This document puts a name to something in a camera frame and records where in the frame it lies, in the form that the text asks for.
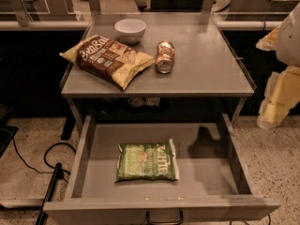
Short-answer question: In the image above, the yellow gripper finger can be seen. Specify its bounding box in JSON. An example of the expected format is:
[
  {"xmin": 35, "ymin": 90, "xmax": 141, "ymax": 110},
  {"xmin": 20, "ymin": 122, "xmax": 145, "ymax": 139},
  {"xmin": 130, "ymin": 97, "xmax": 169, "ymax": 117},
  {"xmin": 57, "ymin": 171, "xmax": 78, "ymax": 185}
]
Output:
[
  {"xmin": 257, "ymin": 66, "xmax": 300, "ymax": 129},
  {"xmin": 256, "ymin": 26, "xmax": 279, "ymax": 52}
]

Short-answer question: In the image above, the green jalapeno chip bag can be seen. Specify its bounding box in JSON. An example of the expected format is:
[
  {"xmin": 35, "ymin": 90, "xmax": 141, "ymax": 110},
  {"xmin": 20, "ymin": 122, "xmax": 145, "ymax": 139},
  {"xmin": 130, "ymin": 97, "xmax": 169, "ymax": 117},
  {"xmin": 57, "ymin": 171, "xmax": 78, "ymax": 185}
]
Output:
[{"xmin": 115, "ymin": 139, "xmax": 180, "ymax": 182}]

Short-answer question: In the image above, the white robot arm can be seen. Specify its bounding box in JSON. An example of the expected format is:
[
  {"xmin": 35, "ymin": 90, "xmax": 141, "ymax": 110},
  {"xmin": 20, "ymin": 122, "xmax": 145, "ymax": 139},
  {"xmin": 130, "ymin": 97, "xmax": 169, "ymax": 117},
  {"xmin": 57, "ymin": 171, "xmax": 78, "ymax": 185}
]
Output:
[{"xmin": 256, "ymin": 4, "xmax": 300, "ymax": 129}]

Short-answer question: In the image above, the grey counter table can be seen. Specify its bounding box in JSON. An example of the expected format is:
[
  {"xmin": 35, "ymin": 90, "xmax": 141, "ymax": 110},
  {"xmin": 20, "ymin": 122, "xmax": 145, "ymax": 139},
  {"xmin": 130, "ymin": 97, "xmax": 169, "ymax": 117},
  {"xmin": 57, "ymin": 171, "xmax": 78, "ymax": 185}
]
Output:
[{"xmin": 62, "ymin": 13, "xmax": 255, "ymax": 128}]

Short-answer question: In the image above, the grey open drawer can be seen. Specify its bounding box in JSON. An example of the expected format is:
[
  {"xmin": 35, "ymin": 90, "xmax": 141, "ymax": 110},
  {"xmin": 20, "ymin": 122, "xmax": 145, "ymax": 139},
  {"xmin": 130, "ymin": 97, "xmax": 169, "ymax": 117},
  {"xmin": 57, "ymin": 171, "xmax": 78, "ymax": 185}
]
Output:
[{"xmin": 44, "ymin": 115, "xmax": 280, "ymax": 225}]

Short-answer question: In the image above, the brown yellow chip bag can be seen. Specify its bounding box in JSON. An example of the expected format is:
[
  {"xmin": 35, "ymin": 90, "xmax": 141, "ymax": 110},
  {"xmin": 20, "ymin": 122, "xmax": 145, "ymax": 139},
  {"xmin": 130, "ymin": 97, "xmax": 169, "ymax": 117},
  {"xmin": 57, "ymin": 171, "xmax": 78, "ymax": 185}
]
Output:
[{"xmin": 60, "ymin": 36, "xmax": 155, "ymax": 90}]

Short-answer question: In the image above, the orange soda can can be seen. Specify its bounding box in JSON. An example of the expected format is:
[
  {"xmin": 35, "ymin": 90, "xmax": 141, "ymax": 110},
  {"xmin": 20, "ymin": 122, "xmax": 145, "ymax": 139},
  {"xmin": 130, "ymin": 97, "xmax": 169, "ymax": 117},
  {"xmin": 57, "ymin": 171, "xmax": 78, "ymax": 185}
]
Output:
[{"xmin": 156, "ymin": 40, "xmax": 175, "ymax": 74}]

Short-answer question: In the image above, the white bowl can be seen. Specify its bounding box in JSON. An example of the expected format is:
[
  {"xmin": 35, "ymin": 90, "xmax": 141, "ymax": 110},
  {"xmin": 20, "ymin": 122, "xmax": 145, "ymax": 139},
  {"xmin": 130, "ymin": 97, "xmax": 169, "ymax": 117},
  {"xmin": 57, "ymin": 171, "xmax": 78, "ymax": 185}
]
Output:
[{"xmin": 114, "ymin": 19, "xmax": 146, "ymax": 45}]

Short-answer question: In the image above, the black floor bar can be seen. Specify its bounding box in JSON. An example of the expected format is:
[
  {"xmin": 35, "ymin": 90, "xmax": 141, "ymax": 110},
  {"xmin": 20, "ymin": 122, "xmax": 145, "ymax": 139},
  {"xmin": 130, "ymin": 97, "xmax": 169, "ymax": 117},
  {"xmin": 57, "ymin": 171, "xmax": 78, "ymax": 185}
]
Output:
[{"xmin": 35, "ymin": 163, "xmax": 63, "ymax": 225}]

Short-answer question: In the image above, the black drawer handle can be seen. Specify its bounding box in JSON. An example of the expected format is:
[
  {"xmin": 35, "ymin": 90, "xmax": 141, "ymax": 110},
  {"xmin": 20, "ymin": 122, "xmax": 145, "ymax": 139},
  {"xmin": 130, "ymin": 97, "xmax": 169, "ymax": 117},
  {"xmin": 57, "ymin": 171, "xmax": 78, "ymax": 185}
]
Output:
[{"xmin": 145, "ymin": 211, "xmax": 184, "ymax": 225}]

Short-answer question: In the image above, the black floor cable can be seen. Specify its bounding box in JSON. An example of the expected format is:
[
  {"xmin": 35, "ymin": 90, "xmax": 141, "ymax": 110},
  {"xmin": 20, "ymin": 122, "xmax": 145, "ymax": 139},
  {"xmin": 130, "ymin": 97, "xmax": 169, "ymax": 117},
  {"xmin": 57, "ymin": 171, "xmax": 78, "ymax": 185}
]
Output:
[{"xmin": 0, "ymin": 127, "xmax": 77, "ymax": 184}]

